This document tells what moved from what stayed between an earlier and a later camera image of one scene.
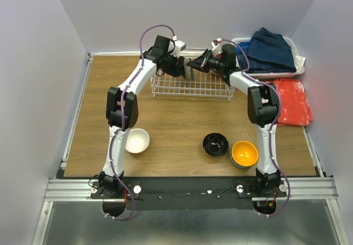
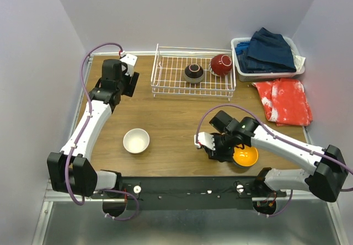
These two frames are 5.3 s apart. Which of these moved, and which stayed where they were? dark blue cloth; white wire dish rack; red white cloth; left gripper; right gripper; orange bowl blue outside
Moved: left gripper; right gripper
Stayed: white wire dish rack; orange bowl blue outside; dark blue cloth; red white cloth
